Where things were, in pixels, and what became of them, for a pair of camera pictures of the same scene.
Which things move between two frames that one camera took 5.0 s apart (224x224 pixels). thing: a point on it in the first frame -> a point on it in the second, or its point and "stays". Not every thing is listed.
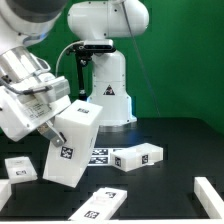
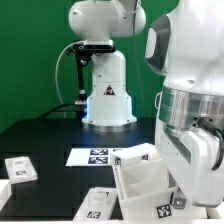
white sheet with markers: (100, 157) stays
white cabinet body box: (67, 163) -> (145, 188)
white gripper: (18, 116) -> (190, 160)
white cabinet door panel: (20, 169) stays
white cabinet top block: (129, 159) stays
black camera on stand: (84, 52) stays
